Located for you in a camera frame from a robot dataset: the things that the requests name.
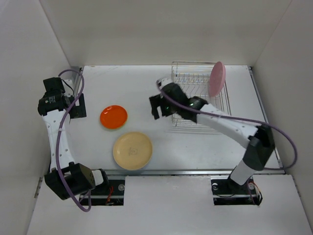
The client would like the green plate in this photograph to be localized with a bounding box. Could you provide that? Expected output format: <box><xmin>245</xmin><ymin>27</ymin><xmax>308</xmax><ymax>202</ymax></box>
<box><xmin>102</xmin><ymin>120</ymin><xmax>127</xmax><ymax>130</ymax></box>

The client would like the orange plate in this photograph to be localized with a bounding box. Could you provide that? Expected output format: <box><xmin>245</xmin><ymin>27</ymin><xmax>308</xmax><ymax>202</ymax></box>
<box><xmin>100</xmin><ymin>105</ymin><xmax>128</xmax><ymax>130</ymax></box>

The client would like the metal wire dish rack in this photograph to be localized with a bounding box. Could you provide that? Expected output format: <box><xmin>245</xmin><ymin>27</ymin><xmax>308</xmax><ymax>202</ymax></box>
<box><xmin>171</xmin><ymin>60</ymin><xmax>232</xmax><ymax>127</ymax></box>

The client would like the tan beige plate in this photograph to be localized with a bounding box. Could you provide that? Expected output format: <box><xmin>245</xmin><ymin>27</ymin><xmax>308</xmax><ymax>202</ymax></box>
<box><xmin>113</xmin><ymin>132</ymin><xmax>153</xmax><ymax>170</ymax></box>

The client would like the pink plate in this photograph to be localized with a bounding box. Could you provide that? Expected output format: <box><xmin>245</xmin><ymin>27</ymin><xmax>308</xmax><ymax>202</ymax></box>
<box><xmin>208</xmin><ymin>61</ymin><xmax>226</xmax><ymax>97</ymax></box>

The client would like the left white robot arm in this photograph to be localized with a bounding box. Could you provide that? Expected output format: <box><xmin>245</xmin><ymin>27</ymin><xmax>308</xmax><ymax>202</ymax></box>
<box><xmin>38</xmin><ymin>77</ymin><xmax>110</xmax><ymax>200</ymax></box>

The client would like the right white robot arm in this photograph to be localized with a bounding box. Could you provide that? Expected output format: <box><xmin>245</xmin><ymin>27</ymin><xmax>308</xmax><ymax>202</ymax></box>
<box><xmin>149</xmin><ymin>79</ymin><xmax>275</xmax><ymax>193</ymax></box>

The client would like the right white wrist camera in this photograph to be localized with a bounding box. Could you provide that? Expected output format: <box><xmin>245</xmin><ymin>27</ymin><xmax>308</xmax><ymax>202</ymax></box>
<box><xmin>156</xmin><ymin>77</ymin><xmax>172</xmax><ymax>88</ymax></box>

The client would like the aluminium table rail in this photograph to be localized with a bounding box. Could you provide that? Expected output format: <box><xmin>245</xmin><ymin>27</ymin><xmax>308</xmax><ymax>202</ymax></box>
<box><xmin>69</xmin><ymin>66</ymin><xmax>274</xmax><ymax>179</ymax></box>

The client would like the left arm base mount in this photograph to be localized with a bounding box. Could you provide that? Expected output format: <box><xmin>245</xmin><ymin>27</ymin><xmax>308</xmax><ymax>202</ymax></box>
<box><xmin>90</xmin><ymin>178</ymin><xmax>125</xmax><ymax>206</ymax></box>

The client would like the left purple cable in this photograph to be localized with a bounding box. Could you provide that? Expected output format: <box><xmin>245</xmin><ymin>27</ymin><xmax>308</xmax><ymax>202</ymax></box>
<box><xmin>55</xmin><ymin>69</ymin><xmax>92</xmax><ymax>212</ymax></box>

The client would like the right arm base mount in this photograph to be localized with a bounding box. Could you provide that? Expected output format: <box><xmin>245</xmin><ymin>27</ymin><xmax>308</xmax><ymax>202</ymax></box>
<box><xmin>211</xmin><ymin>177</ymin><xmax>263</xmax><ymax>206</ymax></box>

